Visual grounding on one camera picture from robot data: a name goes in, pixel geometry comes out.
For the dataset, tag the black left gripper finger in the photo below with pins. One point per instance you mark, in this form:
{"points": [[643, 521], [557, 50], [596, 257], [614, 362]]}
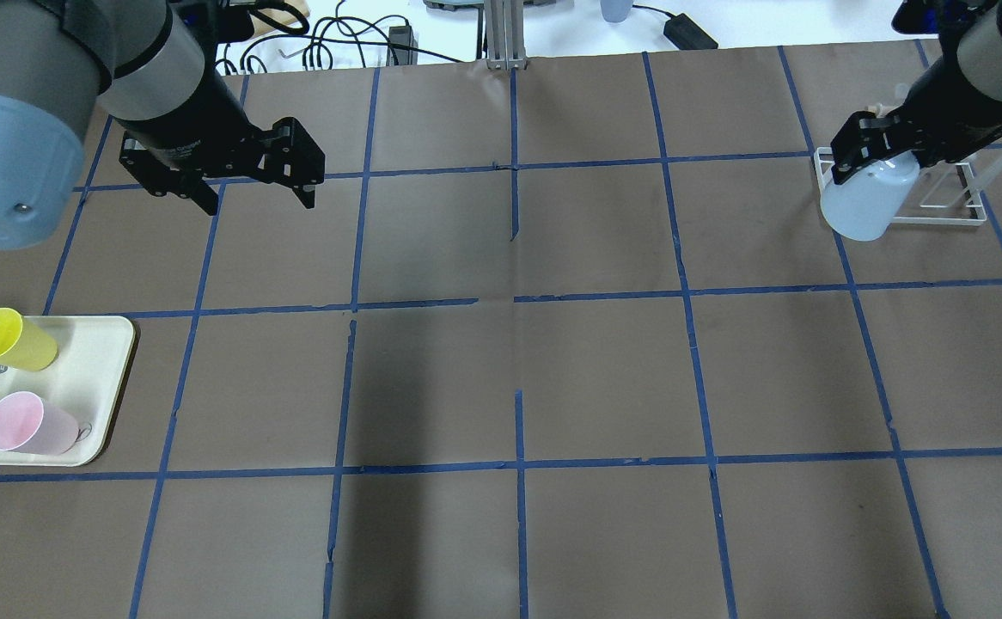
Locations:
{"points": [[289, 157], [192, 185]]}

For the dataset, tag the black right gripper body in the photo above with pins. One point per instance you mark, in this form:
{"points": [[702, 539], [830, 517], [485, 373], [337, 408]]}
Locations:
{"points": [[948, 107]]}

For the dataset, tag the black power adapter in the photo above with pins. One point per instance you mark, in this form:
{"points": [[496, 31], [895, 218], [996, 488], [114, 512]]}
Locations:
{"points": [[687, 35]]}

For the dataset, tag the cream plastic tray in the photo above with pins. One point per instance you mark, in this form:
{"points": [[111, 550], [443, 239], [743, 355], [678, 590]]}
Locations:
{"points": [[85, 380]]}

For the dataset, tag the white wire cup rack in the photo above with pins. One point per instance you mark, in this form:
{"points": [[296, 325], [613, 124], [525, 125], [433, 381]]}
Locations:
{"points": [[948, 195]]}

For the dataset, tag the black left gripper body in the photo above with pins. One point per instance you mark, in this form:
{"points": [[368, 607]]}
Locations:
{"points": [[194, 125]]}

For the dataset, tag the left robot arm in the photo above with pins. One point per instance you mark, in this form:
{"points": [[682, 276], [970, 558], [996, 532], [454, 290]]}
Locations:
{"points": [[150, 66]]}

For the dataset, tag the blue cup on desk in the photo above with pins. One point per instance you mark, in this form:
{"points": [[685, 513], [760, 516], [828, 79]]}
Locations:
{"points": [[615, 11]]}

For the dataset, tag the aluminium frame post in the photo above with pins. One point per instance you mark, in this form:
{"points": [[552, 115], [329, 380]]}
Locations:
{"points": [[504, 31]]}

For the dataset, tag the yellow ikea cup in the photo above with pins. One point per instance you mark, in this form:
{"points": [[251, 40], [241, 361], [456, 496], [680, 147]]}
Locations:
{"points": [[24, 345]]}

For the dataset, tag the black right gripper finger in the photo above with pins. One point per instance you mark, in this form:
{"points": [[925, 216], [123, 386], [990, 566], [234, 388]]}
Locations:
{"points": [[863, 139]]}

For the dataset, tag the pink ikea cup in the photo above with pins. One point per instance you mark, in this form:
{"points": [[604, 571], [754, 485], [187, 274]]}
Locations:
{"points": [[32, 425]]}

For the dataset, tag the grey-blue ikea cup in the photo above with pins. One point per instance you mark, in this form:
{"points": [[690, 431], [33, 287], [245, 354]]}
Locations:
{"points": [[862, 207]]}

